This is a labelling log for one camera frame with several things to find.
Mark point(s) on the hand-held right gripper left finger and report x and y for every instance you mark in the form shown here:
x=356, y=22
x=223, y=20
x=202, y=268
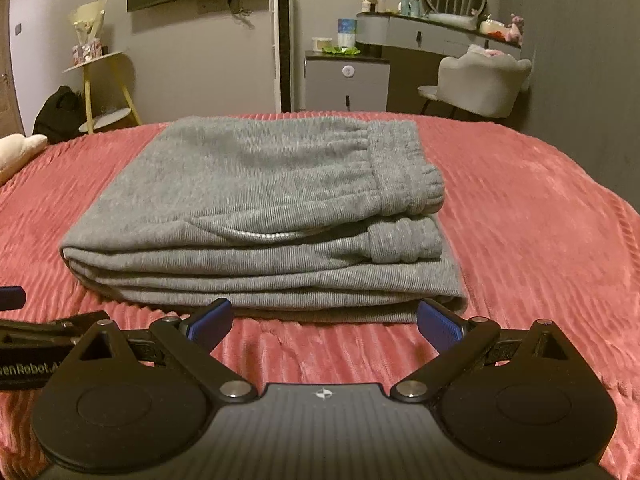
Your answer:
x=210, y=320

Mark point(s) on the wrapped flower bouquet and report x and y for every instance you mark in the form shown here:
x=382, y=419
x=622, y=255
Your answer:
x=87, y=25

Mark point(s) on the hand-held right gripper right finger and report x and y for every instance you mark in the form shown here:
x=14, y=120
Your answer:
x=440, y=322

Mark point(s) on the grey upholstered chair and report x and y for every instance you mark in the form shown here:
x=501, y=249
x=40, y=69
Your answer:
x=480, y=85

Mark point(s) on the white plush pillow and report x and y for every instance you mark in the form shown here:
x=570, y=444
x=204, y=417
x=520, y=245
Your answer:
x=17, y=152

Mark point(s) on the green leafy item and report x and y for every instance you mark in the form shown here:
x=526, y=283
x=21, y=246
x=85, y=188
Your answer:
x=341, y=50

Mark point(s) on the white round container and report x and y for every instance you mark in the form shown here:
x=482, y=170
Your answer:
x=491, y=27

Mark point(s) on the round white cabinet device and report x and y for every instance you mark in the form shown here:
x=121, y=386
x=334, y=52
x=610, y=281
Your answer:
x=348, y=70

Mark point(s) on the white dish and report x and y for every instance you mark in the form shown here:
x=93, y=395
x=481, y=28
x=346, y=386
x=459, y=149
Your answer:
x=452, y=19

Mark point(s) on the blue patterned tissue pack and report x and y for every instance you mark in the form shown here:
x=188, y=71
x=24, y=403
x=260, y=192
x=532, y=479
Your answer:
x=347, y=33

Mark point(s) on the black bag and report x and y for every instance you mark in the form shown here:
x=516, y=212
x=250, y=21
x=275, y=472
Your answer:
x=57, y=115

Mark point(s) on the white jar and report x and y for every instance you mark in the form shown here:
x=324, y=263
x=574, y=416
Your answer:
x=321, y=43

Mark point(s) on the pink ribbed blanket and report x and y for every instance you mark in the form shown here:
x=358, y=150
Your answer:
x=525, y=210

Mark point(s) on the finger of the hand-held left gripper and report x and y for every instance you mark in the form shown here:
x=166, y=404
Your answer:
x=40, y=330
x=11, y=298

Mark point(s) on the grey cabinet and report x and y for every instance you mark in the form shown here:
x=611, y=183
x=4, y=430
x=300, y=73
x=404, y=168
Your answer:
x=345, y=92

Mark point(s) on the yellow side table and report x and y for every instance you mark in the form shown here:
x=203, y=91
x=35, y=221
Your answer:
x=100, y=59

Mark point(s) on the light blue bottle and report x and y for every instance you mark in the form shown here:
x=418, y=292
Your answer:
x=416, y=5
x=405, y=5

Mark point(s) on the pink cloth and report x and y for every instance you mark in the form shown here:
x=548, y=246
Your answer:
x=486, y=51

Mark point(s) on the grey vanity desk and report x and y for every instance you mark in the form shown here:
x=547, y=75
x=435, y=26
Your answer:
x=400, y=30

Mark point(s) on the white tower air conditioner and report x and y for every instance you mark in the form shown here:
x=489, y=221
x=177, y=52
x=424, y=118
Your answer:
x=281, y=35

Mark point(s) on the pink plush toy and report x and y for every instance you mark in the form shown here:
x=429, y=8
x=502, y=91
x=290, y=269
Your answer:
x=515, y=29

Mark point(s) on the grey pants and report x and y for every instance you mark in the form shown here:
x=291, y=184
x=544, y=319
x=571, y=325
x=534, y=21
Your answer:
x=250, y=175

